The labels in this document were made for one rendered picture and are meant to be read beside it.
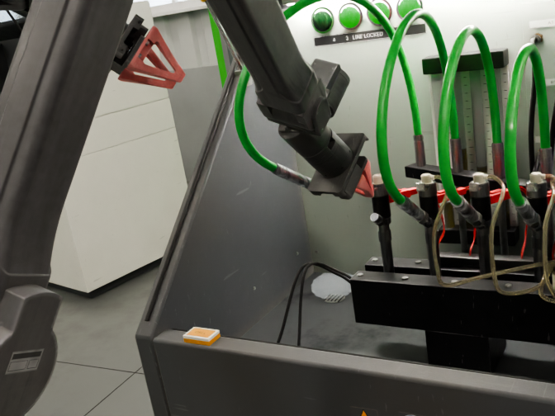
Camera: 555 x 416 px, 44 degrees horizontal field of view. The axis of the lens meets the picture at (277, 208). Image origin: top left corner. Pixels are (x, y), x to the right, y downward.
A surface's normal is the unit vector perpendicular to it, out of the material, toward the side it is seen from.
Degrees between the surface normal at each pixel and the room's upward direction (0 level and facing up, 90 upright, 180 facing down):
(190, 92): 90
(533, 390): 0
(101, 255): 90
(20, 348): 110
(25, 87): 65
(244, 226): 90
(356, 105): 90
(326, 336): 0
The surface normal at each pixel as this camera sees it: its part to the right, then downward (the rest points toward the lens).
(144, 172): 0.75, 0.07
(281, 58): 0.87, 0.36
